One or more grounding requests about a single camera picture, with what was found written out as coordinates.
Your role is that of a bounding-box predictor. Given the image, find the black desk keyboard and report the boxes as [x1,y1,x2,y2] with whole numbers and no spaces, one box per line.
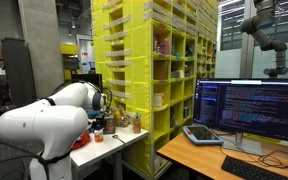
[220,155,288,180]

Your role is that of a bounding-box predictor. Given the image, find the metal spoon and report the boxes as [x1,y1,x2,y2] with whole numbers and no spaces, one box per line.
[111,133,126,145]

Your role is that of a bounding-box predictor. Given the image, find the yellow fabric shelf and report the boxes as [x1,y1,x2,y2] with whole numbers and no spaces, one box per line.
[91,0,219,179]

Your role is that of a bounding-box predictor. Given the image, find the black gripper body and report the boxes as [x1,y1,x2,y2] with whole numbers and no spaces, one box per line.
[93,114,107,131]

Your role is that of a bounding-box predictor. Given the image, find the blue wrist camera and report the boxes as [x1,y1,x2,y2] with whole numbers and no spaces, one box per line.
[86,110,102,119]

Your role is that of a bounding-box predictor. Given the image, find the glass jar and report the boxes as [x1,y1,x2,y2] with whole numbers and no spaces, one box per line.
[132,113,143,135]

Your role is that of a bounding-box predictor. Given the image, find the blue tablet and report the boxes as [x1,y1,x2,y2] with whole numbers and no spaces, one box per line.
[182,125,225,147]

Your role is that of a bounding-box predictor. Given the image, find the red plastic plate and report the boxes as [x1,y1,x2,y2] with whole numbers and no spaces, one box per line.
[71,132,92,150]

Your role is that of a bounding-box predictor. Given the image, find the black switched-off monitor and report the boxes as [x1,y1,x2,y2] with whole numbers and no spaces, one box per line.
[71,73,104,92]

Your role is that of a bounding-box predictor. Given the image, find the code display monitor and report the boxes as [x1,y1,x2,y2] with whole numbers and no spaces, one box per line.
[192,77,288,159]

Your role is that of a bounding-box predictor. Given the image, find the white bottle purple lid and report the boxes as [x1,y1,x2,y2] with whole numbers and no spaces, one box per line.
[93,124,105,144]

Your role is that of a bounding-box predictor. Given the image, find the black printed box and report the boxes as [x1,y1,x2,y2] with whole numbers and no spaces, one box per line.
[103,116,116,135]

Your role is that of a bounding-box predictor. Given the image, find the wooden desk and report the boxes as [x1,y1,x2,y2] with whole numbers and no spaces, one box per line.
[156,123,288,180]

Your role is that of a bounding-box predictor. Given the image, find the dark tall cabinet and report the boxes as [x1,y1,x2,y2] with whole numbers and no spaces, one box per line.
[1,37,37,106]

